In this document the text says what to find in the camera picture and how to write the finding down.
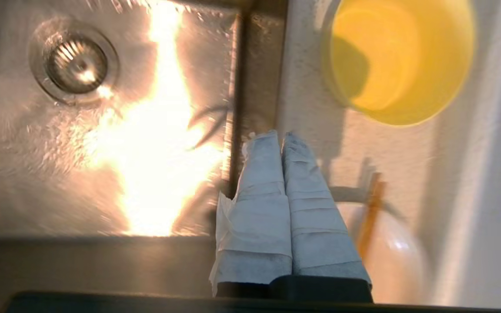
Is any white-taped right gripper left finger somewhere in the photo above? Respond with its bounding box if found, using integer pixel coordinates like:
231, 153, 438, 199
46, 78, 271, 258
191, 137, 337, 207
209, 130, 293, 297

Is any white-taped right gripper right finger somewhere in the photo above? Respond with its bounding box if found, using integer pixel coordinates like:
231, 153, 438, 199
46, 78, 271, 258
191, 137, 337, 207
282, 132, 373, 287

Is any white ceramic plate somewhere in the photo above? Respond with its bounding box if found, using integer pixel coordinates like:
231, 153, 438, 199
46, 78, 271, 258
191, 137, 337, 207
332, 200, 430, 305

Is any yellow plastic bowl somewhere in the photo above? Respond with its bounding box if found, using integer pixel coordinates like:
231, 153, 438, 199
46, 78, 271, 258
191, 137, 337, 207
320, 0, 476, 127

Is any stainless steel sink basin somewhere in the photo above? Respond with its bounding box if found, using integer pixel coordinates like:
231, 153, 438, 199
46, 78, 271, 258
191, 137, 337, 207
0, 0, 288, 305

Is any round metal drain strainer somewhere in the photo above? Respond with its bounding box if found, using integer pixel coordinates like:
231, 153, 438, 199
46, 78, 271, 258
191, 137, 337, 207
29, 20, 120, 105

